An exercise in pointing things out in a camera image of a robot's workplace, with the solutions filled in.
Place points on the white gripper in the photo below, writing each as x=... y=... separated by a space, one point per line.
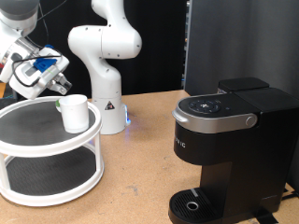
x=29 y=82

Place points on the black Keurig coffee machine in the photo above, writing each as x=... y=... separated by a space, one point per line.
x=249 y=155

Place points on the vertical metal rack rail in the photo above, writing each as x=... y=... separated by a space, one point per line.
x=186 y=43

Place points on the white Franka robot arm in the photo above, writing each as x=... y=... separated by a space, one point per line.
x=106 y=71

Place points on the small green object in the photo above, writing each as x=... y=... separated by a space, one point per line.
x=57 y=105

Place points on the yellow background object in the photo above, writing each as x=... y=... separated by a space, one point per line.
x=2 y=89

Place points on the white mug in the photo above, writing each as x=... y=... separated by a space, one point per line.
x=74 y=115

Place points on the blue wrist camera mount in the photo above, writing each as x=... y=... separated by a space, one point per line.
x=45 y=63

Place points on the white two-tier turntable shelf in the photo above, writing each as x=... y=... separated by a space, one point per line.
x=56 y=174

